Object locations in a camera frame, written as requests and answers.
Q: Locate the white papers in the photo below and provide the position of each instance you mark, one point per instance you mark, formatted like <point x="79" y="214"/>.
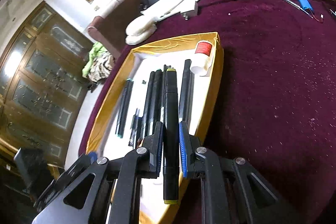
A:
<point x="163" y="9"/>

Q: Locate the clear cap gel pen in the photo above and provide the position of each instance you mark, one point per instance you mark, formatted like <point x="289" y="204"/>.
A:
<point x="135" y="130"/>

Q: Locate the silver pen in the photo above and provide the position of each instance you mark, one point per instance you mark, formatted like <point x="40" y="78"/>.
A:
<point x="297" y="7"/>

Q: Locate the wooden cabinet doors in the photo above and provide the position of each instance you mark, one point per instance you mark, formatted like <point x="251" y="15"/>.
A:
<point x="42" y="87"/>

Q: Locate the brown armchair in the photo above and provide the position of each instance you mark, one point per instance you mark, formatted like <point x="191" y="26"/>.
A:
<point x="109" y="26"/>

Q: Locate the black marker green cap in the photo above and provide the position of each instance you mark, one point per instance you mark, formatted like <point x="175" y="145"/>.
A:
<point x="154" y="103"/>

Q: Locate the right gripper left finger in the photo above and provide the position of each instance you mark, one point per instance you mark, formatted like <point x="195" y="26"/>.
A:
<point x="108" y="190"/>

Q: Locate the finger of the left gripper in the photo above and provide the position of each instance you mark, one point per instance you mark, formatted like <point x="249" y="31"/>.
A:
<point x="67" y="177"/>

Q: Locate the long black marker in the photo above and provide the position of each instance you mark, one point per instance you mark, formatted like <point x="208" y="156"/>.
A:
<point x="144" y="129"/>

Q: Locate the nail clipper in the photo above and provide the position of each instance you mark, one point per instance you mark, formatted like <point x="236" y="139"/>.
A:
<point x="332" y="12"/>

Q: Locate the wrapped white round cakes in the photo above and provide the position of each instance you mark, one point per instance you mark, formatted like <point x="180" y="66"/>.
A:
<point x="140" y="29"/>

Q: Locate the gold lined white box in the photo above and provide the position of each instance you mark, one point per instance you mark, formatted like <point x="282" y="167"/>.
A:
<point x="138" y="65"/>

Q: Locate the white power adapter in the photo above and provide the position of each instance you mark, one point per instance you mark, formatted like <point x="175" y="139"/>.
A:
<point x="189" y="10"/>

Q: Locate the white red label pill bottle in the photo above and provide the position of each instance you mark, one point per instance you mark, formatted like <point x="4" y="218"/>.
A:
<point x="202" y="58"/>

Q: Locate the blue battery pack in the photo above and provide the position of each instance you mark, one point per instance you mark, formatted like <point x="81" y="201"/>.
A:
<point x="306" y="6"/>

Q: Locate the black marker yellow-green cap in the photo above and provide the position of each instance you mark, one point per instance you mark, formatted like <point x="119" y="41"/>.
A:
<point x="171" y="139"/>

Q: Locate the black test gel pen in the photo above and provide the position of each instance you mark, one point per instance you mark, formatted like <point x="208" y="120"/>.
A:
<point x="165" y="67"/>

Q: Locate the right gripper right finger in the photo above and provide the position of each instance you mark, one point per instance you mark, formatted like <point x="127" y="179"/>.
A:
<point x="232" y="190"/>

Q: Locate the black marker yellow cap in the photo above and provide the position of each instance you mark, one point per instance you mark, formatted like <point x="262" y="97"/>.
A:
<point x="186" y="94"/>

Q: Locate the green and patterned cloth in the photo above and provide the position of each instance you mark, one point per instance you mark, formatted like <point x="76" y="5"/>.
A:
<point x="100" y="63"/>

